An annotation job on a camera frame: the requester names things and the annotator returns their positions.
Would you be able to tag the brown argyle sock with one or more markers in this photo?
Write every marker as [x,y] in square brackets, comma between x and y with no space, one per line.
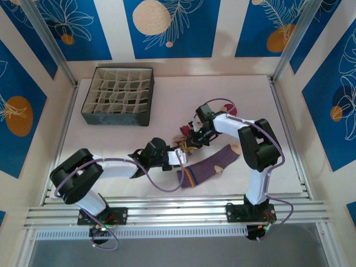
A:
[180,139]

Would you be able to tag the purple striped sock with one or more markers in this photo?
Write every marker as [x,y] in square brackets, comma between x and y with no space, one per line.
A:
[205,168]

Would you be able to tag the dark organizer box with dividers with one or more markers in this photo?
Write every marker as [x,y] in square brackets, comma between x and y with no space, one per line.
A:
[116,119]

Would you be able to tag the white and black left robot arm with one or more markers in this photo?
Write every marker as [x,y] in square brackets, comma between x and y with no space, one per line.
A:
[116,167]

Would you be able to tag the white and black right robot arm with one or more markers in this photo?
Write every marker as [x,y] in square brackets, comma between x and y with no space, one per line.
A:
[228,125]

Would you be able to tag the black controller module with LED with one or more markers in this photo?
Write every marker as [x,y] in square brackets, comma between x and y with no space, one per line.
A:
[256,233]
[98,233]

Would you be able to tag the aluminium front mounting rail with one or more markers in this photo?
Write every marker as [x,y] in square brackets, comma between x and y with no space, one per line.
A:
[178,211]

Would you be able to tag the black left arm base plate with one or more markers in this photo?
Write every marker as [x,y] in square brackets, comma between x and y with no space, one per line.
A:
[119,215]

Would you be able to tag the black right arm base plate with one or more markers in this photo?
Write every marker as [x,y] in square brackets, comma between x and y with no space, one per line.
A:
[235,214]

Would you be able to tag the aluminium side rail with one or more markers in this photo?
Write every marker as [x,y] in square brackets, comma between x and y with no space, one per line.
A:
[65,130]
[289,139]

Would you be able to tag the aluminium corner post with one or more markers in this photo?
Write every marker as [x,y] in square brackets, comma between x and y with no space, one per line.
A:
[47,41]
[297,39]

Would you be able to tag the aluminium frame leg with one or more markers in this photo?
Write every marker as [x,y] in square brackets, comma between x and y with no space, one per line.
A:
[25,250]
[328,244]

